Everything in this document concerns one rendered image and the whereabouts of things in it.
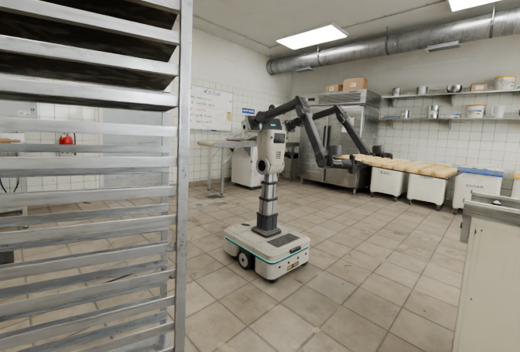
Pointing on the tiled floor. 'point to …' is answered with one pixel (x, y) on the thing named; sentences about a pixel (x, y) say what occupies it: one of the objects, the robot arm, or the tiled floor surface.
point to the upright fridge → (368, 101)
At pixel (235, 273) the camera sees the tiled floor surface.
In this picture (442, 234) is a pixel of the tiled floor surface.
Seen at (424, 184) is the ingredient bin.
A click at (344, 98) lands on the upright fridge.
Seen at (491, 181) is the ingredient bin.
